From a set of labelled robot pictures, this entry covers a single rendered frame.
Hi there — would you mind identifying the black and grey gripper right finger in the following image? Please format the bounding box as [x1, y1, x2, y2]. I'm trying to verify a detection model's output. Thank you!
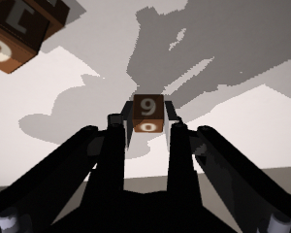
[163, 101, 291, 233]

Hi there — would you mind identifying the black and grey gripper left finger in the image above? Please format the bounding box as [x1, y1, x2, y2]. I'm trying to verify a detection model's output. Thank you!
[0, 101, 134, 233]

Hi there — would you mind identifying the brown wooden cube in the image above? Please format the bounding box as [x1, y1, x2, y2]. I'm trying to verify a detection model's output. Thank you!
[0, 0, 49, 74]
[132, 94, 164, 133]

